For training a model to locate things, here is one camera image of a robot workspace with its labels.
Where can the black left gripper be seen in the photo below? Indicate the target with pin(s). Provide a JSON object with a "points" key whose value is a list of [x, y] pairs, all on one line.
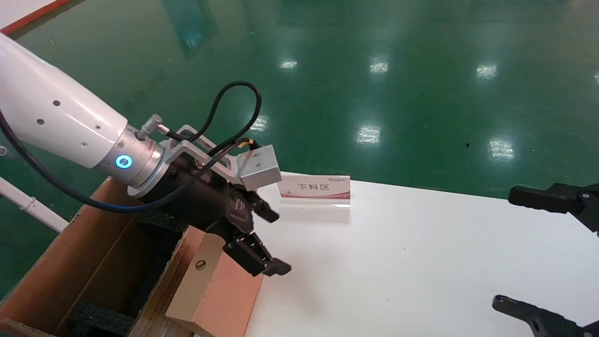
{"points": [[201, 199]]}

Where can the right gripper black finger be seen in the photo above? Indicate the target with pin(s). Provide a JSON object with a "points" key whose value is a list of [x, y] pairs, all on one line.
{"points": [[538, 318], [552, 199]]}

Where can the small cardboard box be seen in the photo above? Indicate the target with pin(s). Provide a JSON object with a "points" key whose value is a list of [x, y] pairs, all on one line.
{"points": [[224, 299]]}

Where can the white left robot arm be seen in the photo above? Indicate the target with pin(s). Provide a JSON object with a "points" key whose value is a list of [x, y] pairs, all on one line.
{"points": [[47, 103]]}

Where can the large open cardboard box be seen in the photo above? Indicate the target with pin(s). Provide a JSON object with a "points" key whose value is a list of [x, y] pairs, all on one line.
{"points": [[89, 262]]}

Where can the acrylic sign with red text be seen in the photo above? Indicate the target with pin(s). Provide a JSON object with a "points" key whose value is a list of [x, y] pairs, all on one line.
{"points": [[313, 187]]}

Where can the black foam pad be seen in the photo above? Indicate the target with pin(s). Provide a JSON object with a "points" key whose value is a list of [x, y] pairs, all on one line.
{"points": [[100, 320], [161, 222]]}

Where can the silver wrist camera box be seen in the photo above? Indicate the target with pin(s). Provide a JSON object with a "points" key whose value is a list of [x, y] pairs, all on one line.
{"points": [[259, 168]]}

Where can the silver camera mount bracket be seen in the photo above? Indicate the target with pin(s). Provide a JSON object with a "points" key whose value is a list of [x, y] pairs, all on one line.
{"points": [[187, 149]]}

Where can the white vertical post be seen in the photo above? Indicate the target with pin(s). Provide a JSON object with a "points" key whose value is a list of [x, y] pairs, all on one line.
{"points": [[32, 206]]}

